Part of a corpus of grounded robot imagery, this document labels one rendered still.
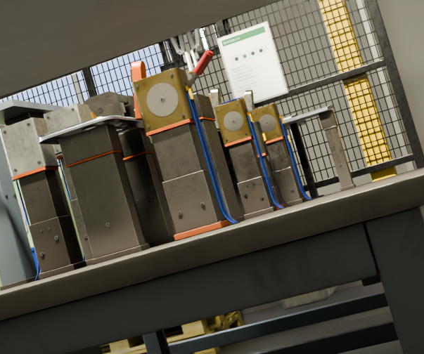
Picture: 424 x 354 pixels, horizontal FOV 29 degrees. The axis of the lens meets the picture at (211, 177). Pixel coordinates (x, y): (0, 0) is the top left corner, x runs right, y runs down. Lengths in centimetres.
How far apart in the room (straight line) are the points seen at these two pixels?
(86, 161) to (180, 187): 22
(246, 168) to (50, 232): 74
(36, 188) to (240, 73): 168
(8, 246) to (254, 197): 75
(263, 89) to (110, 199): 170
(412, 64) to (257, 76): 207
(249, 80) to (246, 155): 104
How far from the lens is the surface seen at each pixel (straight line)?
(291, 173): 274
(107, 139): 181
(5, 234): 207
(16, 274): 207
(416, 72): 533
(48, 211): 191
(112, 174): 181
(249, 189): 241
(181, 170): 178
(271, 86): 341
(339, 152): 294
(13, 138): 194
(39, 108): 231
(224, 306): 122
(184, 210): 178
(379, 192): 112
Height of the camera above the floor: 71
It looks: 3 degrees up
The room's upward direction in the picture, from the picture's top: 16 degrees counter-clockwise
